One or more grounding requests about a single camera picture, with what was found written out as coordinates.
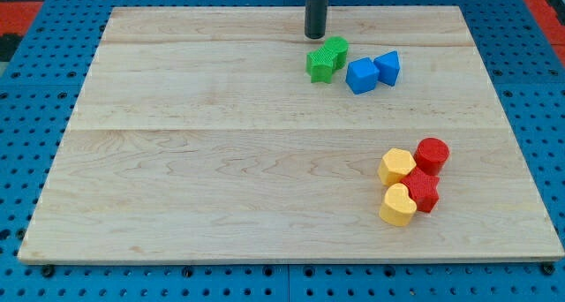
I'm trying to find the green cylinder block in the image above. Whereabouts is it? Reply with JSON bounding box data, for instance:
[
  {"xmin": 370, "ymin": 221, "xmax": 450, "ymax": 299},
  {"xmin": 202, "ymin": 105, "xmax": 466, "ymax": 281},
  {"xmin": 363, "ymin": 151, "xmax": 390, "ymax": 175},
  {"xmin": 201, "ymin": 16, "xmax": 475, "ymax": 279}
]
[{"xmin": 323, "ymin": 36, "xmax": 349, "ymax": 71}]

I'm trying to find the blue cube block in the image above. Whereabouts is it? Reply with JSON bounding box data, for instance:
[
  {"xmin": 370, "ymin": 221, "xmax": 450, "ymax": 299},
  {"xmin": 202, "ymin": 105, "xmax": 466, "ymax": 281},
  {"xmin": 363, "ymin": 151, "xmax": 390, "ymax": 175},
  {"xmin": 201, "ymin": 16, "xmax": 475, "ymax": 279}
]
[{"xmin": 345, "ymin": 57, "xmax": 380, "ymax": 94}]

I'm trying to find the yellow heart block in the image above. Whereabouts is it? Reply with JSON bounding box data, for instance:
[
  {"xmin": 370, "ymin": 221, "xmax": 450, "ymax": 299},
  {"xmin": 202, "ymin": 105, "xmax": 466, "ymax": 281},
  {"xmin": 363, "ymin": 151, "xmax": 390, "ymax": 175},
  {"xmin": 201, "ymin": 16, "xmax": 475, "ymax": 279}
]
[{"xmin": 379, "ymin": 183, "xmax": 417, "ymax": 227}]

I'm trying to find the wooden board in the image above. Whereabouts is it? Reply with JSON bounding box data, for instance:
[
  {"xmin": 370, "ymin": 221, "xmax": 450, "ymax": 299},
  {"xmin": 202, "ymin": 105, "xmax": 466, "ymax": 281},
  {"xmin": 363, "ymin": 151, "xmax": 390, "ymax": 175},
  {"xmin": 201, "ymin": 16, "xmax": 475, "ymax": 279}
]
[{"xmin": 18, "ymin": 6, "xmax": 564, "ymax": 265}]

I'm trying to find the red cylinder block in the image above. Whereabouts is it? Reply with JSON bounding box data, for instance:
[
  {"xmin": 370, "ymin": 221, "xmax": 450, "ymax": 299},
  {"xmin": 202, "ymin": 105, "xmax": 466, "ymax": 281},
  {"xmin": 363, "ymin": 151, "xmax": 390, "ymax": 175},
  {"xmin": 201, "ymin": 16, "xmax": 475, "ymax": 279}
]
[{"xmin": 414, "ymin": 138, "xmax": 450, "ymax": 176}]

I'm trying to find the green star block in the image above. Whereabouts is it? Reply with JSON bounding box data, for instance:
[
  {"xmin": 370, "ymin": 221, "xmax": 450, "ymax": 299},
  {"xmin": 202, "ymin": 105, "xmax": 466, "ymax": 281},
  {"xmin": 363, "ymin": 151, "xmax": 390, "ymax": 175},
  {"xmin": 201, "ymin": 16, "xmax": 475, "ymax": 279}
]
[{"xmin": 305, "ymin": 47, "xmax": 337, "ymax": 84}]

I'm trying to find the yellow hexagon block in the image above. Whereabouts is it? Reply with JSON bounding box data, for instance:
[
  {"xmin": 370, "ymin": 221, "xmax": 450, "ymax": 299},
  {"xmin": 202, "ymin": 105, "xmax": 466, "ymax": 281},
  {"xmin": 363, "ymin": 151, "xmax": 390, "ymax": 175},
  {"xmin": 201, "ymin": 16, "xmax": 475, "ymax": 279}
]
[{"xmin": 377, "ymin": 148, "xmax": 417, "ymax": 186}]

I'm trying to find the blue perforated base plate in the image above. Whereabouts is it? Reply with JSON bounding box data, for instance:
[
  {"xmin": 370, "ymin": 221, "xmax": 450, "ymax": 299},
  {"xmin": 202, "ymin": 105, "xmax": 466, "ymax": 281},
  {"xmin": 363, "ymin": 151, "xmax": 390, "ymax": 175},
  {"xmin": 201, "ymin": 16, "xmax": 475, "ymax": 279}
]
[{"xmin": 1, "ymin": 0, "xmax": 564, "ymax": 301}]

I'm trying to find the red star block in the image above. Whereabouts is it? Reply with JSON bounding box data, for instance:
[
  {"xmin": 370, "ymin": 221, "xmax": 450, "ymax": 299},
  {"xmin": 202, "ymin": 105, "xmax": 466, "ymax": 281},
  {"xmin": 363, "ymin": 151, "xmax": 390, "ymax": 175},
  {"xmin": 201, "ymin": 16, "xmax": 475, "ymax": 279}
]
[{"xmin": 401, "ymin": 167, "xmax": 440, "ymax": 213}]

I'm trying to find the blue triangle block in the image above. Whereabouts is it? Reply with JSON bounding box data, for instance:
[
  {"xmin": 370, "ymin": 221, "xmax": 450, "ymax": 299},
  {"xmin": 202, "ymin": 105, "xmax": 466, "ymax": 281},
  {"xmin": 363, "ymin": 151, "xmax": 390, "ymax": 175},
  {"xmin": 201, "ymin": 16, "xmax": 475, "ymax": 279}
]
[{"xmin": 373, "ymin": 50, "xmax": 401, "ymax": 87}]

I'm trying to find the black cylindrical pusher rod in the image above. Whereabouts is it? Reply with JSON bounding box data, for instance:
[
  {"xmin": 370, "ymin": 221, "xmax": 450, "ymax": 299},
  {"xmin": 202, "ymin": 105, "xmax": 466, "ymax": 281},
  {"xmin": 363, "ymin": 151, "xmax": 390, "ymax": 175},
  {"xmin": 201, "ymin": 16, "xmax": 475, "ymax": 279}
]
[{"xmin": 305, "ymin": 0, "xmax": 328, "ymax": 40}]

